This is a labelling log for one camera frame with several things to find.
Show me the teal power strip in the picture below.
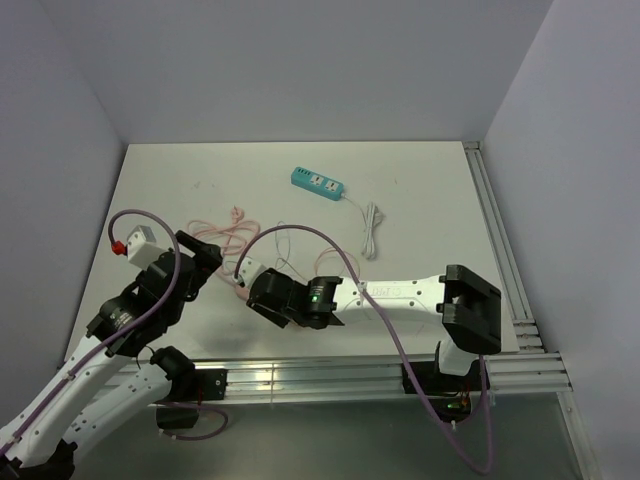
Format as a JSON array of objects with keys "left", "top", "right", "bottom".
[{"left": 290, "top": 166, "right": 344, "bottom": 201}]

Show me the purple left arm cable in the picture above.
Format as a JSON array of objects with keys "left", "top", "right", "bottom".
[{"left": 0, "top": 208, "right": 231, "bottom": 451}]

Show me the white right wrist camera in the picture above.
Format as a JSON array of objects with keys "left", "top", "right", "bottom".
[{"left": 234, "top": 256, "right": 267, "bottom": 288}]

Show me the pink power strip cable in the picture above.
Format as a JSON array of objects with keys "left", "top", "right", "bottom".
[{"left": 186, "top": 205, "right": 262, "bottom": 261}]

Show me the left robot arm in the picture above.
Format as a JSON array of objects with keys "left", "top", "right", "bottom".
[{"left": 1, "top": 226, "right": 222, "bottom": 479}]

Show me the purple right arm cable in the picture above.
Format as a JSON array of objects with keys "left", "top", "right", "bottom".
[{"left": 234, "top": 224, "right": 494, "bottom": 475}]

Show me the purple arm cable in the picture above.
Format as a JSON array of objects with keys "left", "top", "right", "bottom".
[
  {"left": 0, "top": 208, "right": 231, "bottom": 451},
  {"left": 234, "top": 224, "right": 494, "bottom": 475}
]

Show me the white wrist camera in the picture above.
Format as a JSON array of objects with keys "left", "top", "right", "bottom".
[
  {"left": 111, "top": 225, "right": 164, "bottom": 270},
  {"left": 234, "top": 256, "right": 267, "bottom": 288}
]

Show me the aluminium frame rail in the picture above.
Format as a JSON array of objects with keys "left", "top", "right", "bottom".
[{"left": 110, "top": 141, "right": 599, "bottom": 479}]

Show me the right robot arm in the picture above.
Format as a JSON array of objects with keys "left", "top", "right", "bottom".
[{"left": 237, "top": 257, "right": 502, "bottom": 390}]

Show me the pink power strip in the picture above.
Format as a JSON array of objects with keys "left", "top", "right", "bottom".
[{"left": 235, "top": 285, "right": 249, "bottom": 302}]

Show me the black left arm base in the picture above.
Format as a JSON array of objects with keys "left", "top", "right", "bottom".
[{"left": 155, "top": 368, "right": 229, "bottom": 442}]

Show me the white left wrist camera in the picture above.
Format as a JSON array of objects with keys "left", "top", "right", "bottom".
[{"left": 111, "top": 225, "right": 164, "bottom": 270}]

